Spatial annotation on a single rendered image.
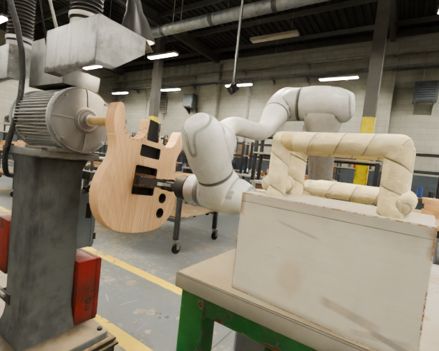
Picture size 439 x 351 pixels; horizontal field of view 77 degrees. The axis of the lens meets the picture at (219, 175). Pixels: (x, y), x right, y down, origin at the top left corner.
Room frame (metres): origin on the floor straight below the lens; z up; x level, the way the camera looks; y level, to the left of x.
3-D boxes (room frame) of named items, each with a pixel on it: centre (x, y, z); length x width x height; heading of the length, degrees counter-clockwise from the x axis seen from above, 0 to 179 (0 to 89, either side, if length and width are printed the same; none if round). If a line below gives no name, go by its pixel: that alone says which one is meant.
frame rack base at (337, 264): (0.46, -0.19, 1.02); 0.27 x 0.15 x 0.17; 54
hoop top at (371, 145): (0.42, -0.17, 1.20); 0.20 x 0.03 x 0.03; 53
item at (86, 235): (1.35, 0.67, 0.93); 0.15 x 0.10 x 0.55; 57
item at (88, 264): (1.36, 0.66, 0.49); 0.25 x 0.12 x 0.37; 57
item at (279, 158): (0.47, -0.10, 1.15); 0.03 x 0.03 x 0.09
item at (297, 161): (0.54, -0.15, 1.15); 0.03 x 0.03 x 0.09
